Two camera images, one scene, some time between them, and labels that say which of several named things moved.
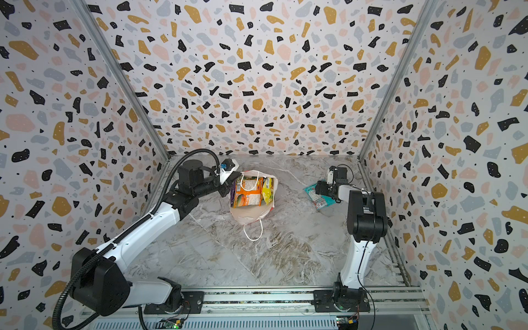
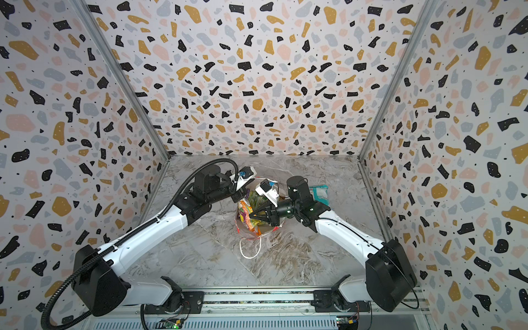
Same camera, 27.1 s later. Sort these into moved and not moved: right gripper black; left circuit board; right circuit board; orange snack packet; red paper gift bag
Moved: red paper gift bag; right gripper black; orange snack packet
Not moved: right circuit board; left circuit board
